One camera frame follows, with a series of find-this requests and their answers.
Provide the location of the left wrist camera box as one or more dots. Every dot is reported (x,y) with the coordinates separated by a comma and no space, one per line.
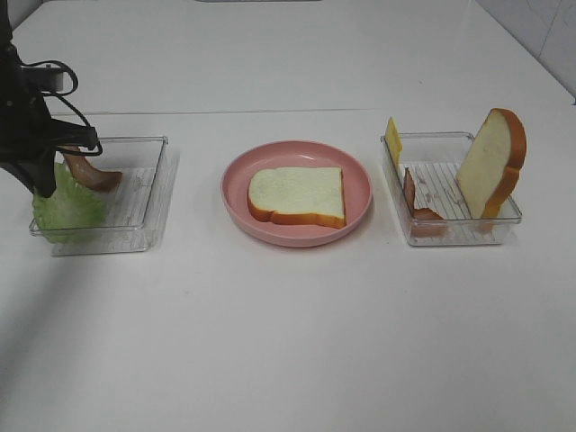
(48,78)

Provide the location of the brown bacon strip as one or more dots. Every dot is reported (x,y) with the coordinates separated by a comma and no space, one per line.
(88,175)

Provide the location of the green lettuce leaf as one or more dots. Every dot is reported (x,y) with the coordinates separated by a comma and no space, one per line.
(72,206)

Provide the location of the clear plastic tray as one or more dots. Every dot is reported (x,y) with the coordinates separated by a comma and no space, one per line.
(433,158)
(137,207)

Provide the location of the yellow cheese slice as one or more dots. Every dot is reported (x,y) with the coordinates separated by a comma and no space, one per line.
(393,141)

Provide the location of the left clear plastic tray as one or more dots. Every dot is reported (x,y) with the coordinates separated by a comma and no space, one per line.
(137,207)

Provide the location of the pink round plate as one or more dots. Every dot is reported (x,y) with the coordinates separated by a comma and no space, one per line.
(358,191)

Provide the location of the right clear plastic tray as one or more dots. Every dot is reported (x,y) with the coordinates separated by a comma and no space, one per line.
(433,158)

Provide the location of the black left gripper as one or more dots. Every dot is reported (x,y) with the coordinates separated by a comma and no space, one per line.
(28,132)

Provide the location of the bread slice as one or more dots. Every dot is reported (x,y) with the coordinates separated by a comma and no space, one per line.
(295,195)
(491,167)

